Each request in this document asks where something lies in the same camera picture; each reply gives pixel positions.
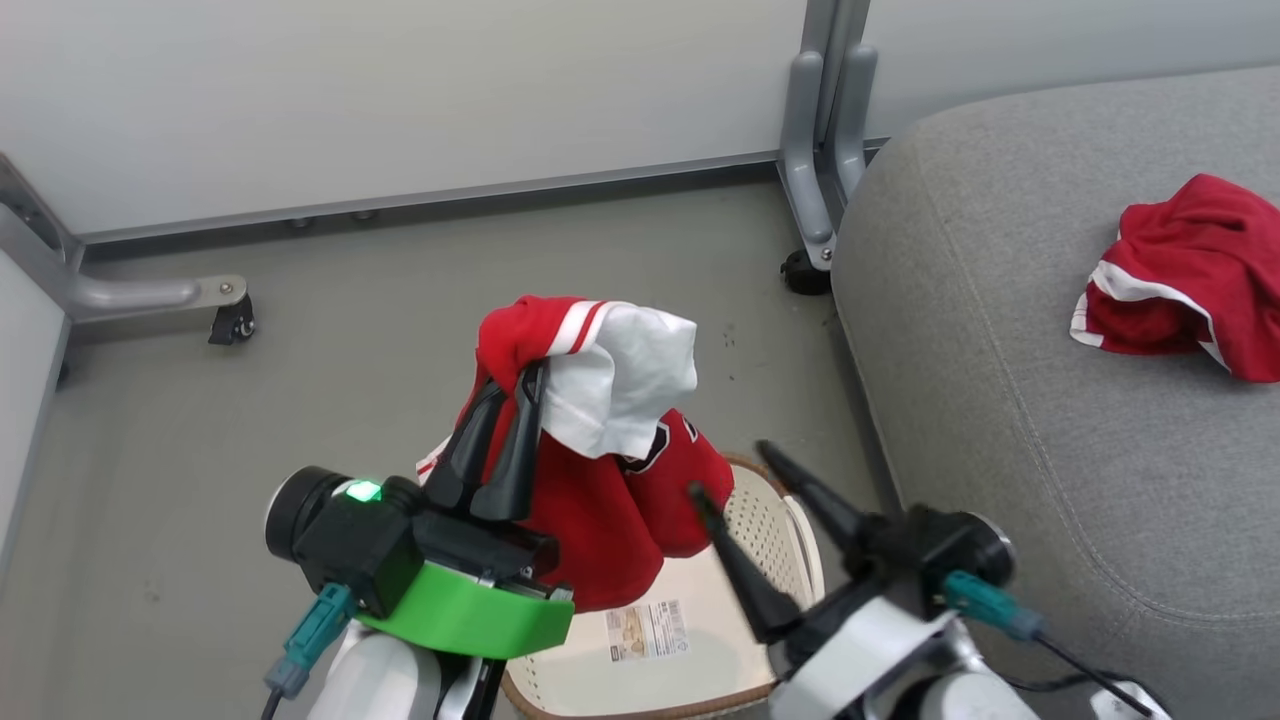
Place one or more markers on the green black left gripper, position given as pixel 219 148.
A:
pixel 480 610

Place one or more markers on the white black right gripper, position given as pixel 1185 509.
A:
pixel 860 640

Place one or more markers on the red white basketball jersey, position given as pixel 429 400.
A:
pixel 600 520

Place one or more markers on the red white-trimmed shorts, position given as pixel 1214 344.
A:
pixel 1180 270

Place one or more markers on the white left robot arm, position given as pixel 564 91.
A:
pixel 380 680

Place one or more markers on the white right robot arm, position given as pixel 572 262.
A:
pixel 975 700

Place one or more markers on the grey fabric sofa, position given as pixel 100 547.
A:
pixel 1000 400

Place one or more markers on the cream perforated laundry basket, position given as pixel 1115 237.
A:
pixel 770 520

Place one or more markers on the paper label sticker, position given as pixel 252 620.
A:
pixel 648 630

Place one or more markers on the black caster wheel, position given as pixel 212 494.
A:
pixel 805 272
pixel 233 322

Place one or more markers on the white partition panel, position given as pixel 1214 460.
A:
pixel 400 90
pixel 1050 45
pixel 25 400

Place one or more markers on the grey partition leg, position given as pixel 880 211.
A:
pixel 805 150
pixel 130 295

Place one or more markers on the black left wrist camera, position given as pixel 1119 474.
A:
pixel 345 540

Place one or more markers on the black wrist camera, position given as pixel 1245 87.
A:
pixel 960 545
pixel 345 540

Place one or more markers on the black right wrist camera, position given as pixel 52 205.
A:
pixel 960 545

